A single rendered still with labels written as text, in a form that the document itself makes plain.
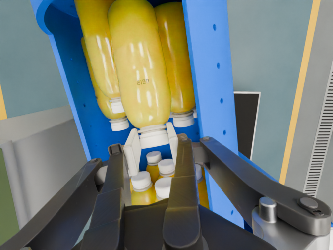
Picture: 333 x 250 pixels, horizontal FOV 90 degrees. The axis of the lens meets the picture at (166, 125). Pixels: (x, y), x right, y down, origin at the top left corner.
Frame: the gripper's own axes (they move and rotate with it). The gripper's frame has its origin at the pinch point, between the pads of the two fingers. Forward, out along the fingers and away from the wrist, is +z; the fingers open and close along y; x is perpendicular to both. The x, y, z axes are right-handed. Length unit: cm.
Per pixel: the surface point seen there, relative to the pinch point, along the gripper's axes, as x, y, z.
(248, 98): -16, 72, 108
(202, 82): 5.9, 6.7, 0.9
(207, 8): 13.4, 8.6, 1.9
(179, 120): -0.2, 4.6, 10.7
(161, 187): -10.4, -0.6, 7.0
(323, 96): -29, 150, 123
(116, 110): 3.5, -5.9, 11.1
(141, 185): -11.8, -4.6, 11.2
